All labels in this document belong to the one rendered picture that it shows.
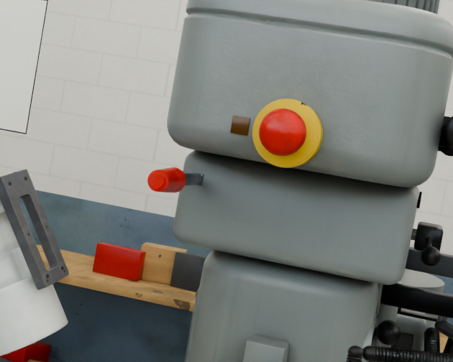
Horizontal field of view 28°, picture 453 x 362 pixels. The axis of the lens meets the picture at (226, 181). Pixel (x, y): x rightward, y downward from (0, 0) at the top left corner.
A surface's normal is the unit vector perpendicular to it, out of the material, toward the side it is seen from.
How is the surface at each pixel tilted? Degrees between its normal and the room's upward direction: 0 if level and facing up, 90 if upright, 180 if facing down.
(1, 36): 90
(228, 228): 90
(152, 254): 90
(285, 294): 90
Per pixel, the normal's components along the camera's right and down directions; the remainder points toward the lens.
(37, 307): 0.61, -0.20
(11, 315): 0.17, -0.02
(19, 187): 0.88, -0.33
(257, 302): -0.22, 0.01
